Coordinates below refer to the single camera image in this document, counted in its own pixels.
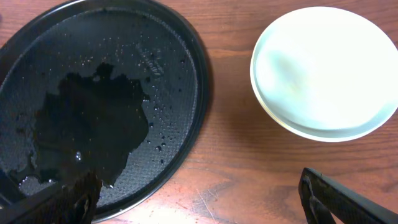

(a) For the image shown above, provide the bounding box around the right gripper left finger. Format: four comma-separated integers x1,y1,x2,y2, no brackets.
1,171,102,223

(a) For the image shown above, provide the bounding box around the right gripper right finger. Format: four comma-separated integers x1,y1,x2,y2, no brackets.
298,167,397,224

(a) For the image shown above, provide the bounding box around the light blue plate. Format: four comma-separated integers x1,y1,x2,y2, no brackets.
250,6,397,142

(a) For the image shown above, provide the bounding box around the black round tray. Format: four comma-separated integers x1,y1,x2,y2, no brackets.
1,1,209,222

